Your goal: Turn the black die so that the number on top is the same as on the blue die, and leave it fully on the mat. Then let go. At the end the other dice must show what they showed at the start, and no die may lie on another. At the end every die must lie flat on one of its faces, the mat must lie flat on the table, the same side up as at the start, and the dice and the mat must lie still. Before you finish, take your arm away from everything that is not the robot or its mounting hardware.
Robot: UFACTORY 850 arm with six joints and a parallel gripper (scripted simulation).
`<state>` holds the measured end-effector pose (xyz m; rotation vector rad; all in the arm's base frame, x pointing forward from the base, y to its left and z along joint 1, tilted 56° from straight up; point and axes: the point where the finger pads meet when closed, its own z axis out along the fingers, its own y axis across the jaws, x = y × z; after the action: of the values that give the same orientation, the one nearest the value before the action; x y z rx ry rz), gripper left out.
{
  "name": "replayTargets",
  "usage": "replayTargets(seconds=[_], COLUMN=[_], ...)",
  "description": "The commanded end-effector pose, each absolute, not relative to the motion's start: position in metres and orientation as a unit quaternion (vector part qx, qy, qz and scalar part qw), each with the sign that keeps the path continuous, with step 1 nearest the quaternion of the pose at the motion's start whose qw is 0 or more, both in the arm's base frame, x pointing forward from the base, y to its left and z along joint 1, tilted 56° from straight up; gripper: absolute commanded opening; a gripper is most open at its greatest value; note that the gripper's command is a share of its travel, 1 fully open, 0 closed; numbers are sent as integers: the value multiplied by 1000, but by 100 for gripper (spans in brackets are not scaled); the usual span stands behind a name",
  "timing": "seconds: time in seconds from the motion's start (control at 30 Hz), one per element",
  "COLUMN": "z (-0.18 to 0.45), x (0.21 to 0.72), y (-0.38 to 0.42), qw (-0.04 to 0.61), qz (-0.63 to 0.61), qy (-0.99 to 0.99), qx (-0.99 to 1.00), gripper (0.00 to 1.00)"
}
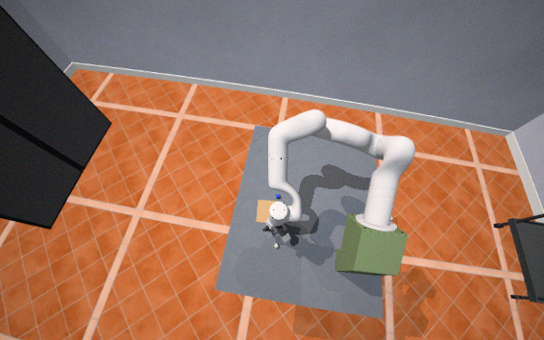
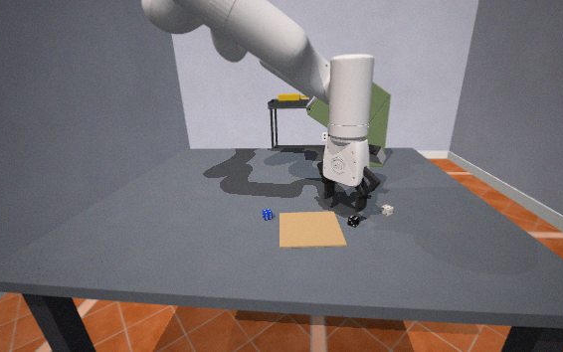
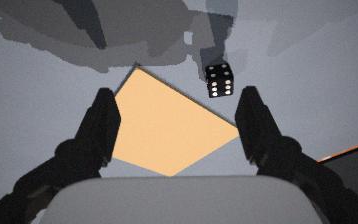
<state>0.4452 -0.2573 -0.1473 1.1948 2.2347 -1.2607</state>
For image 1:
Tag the tan flat mat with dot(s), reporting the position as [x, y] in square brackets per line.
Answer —
[263, 210]

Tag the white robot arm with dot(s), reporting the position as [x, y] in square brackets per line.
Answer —
[397, 153]

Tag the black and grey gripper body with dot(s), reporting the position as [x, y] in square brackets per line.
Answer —
[269, 225]

